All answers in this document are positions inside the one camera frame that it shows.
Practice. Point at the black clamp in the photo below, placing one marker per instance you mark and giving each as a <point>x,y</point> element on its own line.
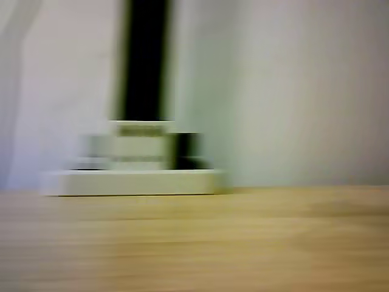
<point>188,146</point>

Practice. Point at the grey clamp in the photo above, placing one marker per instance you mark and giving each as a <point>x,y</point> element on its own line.
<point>94,146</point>

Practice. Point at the white post bracket block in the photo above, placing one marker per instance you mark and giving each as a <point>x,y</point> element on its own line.
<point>139,146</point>

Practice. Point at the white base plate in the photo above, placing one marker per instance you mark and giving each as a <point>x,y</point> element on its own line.
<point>136,182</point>

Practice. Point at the black aluminium profile post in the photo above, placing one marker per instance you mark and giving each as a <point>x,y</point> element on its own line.
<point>146,61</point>

